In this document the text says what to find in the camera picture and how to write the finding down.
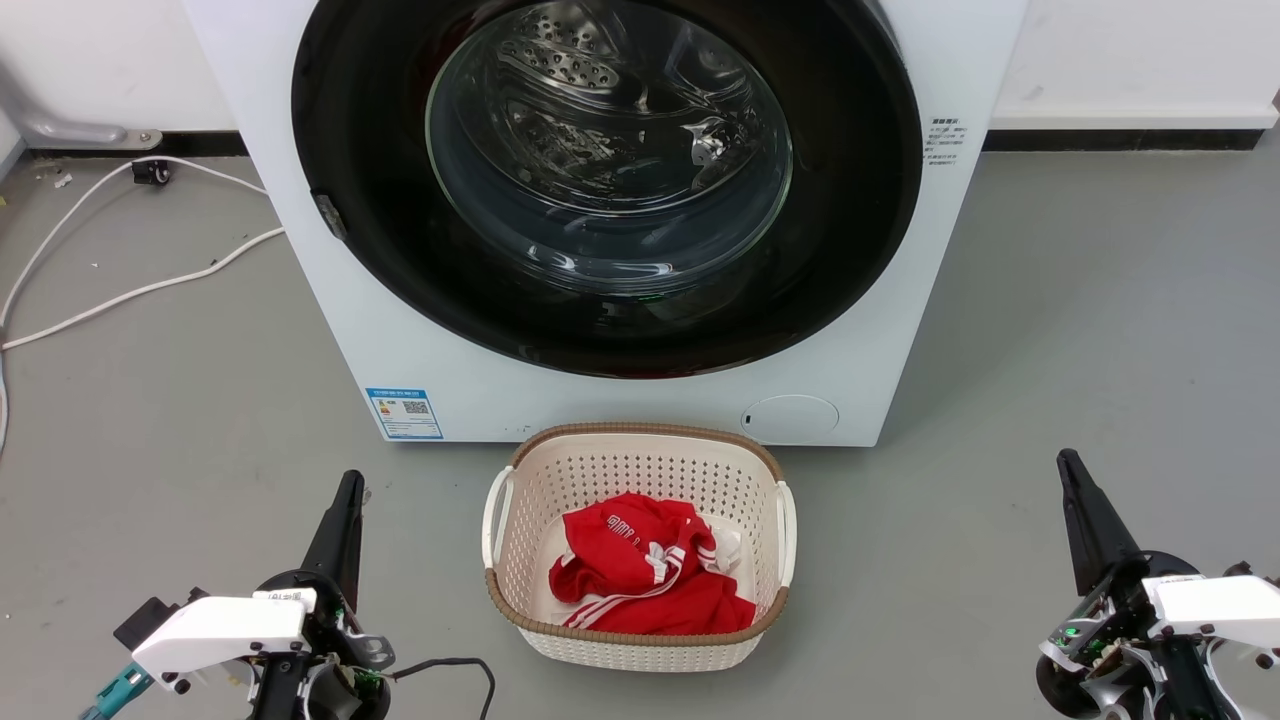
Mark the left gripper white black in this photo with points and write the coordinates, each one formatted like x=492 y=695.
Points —
x=225 y=632

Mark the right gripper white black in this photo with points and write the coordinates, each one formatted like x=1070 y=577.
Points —
x=1200 y=610

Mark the white front-load washing machine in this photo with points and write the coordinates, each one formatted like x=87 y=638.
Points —
x=345 y=335

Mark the round black glass washer door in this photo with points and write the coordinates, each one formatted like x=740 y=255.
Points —
x=385 y=215

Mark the blue energy label sticker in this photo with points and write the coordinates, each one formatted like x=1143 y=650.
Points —
x=404 y=413

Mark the cream laundry basket brown rim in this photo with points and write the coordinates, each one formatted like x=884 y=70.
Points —
x=640 y=468

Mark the red garment white stripes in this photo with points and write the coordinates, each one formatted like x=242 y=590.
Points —
x=650 y=590

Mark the round white filter cover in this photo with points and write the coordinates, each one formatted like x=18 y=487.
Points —
x=790 y=417

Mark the small black floor clip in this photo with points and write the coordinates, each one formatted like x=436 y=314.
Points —
x=151 y=172

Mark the small black text sticker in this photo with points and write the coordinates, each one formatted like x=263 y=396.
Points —
x=946 y=140

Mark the grey drain pipe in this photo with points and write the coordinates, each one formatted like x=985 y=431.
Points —
x=60 y=128

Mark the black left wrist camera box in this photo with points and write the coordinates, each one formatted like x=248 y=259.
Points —
x=150 y=615

